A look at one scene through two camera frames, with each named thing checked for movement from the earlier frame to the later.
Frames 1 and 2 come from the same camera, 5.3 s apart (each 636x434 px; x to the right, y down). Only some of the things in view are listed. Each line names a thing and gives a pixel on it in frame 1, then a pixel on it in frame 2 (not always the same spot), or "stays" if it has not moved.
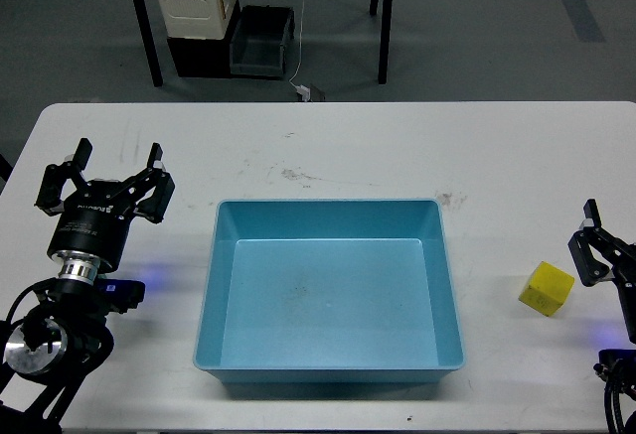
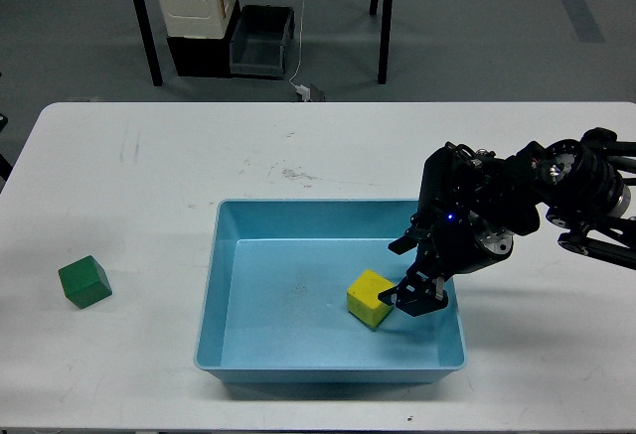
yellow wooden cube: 548,289 -> 363,300
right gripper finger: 595,251 -> 464,217
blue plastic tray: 328,292 stays
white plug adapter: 304,91 stays
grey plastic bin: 257,44 stays
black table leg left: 144,21 stays
